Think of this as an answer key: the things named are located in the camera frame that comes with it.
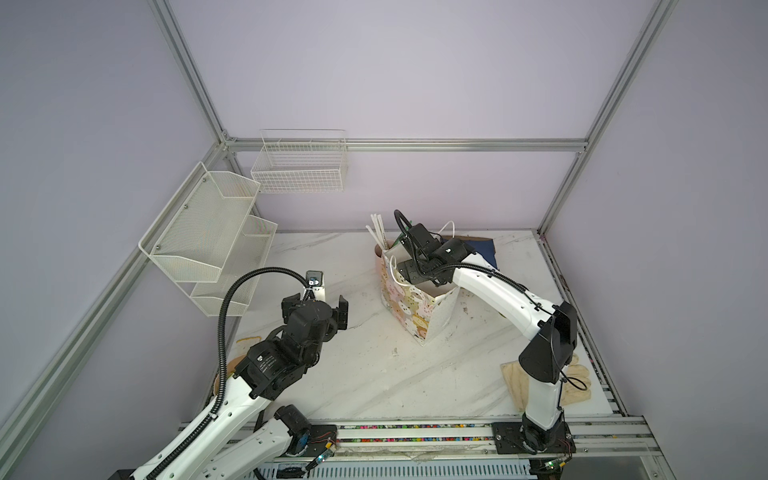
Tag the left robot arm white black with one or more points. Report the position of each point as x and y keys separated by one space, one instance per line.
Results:
x=201 y=450

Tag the white wrapped straw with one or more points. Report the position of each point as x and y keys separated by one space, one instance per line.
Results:
x=376 y=228

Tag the white wire basket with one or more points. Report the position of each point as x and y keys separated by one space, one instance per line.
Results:
x=301 y=161

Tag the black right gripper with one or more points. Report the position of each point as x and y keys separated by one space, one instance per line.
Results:
x=405 y=268

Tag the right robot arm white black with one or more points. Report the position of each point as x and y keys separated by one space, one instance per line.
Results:
x=551 y=329

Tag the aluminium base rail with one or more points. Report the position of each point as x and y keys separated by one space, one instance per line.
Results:
x=616 y=446

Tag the beige cloth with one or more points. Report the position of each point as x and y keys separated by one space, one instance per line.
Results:
x=577 y=383

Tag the cardboard box of blue napkins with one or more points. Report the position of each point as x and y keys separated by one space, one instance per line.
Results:
x=484 y=247

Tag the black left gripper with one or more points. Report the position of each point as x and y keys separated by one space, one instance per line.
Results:
x=338 y=319

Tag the cartoon animal paper gift bag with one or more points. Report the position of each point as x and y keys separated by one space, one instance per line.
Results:
x=423 y=310

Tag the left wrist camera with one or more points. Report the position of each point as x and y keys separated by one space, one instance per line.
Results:
x=316 y=285

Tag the white mesh two-tier shelf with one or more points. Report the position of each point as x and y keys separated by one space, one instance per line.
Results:
x=208 y=236

